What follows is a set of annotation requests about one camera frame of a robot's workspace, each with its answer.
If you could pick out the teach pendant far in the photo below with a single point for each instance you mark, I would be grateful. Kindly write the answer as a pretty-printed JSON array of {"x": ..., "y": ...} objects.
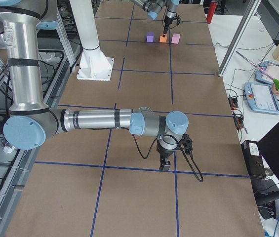
[{"x": 269, "y": 67}]

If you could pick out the purple foam cube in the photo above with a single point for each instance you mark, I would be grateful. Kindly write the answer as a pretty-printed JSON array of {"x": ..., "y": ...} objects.
[{"x": 150, "y": 37}]

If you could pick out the teach pendant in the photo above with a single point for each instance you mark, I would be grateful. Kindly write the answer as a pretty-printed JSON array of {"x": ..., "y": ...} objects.
[
  {"x": 269, "y": 67},
  {"x": 260, "y": 98}
]

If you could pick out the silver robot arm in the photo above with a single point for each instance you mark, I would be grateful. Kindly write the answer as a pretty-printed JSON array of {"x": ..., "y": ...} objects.
[
  {"x": 32, "y": 121},
  {"x": 154, "y": 7}
]

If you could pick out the orange foam cube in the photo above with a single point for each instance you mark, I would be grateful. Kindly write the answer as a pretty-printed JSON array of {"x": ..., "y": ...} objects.
[{"x": 163, "y": 39}]

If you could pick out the person hand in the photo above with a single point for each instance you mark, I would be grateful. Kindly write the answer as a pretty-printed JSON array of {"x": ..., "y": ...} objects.
[{"x": 276, "y": 92}]

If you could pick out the green handled grabber tool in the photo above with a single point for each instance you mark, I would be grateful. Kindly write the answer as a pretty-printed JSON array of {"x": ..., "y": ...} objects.
[{"x": 275, "y": 81}]

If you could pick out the pink foam cube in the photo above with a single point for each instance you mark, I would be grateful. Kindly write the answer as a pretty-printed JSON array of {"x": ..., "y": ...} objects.
[{"x": 175, "y": 38}]

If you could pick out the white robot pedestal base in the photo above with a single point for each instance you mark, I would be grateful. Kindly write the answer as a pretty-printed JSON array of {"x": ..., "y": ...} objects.
[{"x": 94, "y": 65}]

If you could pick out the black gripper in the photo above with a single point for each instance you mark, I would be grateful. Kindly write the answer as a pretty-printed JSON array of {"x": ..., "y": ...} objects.
[
  {"x": 163, "y": 153},
  {"x": 167, "y": 22}
]

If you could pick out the teach pendant near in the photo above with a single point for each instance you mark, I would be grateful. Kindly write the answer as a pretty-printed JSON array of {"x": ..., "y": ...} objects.
[{"x": 260, "y": 98}]

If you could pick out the red bottle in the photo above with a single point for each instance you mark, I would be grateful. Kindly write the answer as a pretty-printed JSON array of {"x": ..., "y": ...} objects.
[{"x": 211, "y": 11}]

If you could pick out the black laptop monitor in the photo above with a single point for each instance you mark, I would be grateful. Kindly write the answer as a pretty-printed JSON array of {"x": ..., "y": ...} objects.
[{"x": 266, "y": 148}]

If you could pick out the aluminium frame post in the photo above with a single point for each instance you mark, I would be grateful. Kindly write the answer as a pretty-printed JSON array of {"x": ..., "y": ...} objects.
[{"x": 249, "y": 13}]

